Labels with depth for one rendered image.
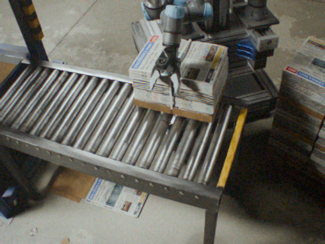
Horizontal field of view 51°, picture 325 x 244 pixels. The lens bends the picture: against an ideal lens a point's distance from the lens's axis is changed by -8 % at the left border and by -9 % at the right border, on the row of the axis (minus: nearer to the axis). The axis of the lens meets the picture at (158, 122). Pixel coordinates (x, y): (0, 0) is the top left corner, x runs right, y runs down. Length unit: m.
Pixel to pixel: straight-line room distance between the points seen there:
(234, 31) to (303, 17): 1.72
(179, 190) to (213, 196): 0.14
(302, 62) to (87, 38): 2.30
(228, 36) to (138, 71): 0.85
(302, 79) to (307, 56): 0.19
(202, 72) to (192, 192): 0.49
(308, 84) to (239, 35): 0.61
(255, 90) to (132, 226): 1.27
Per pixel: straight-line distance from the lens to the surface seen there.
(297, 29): 3.71
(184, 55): 1.63
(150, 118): 1.68
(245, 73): 2.75
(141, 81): 1.60
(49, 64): 2.14
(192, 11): 1.53
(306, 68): 1.96
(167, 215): 2.29
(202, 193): 1.45
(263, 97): 2.59
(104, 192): 2.42
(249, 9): 2.25
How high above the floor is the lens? 2.07
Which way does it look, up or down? 50 degrees down
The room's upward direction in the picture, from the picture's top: 8 degrees counter-clockwise
